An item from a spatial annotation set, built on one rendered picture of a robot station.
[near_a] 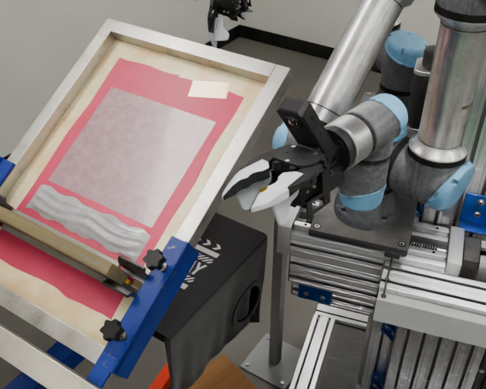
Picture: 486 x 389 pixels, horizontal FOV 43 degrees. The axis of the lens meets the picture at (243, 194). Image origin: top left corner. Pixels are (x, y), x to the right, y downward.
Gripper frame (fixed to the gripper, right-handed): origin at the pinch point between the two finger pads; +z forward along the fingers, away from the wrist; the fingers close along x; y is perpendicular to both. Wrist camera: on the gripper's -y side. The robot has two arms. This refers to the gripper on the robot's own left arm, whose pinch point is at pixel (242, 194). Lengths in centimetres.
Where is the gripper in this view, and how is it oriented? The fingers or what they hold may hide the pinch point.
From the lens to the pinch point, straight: 79.3
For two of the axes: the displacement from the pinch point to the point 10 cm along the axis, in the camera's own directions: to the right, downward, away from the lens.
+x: -7.2, -3.0, 6.3
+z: -6.9, 4.4, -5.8
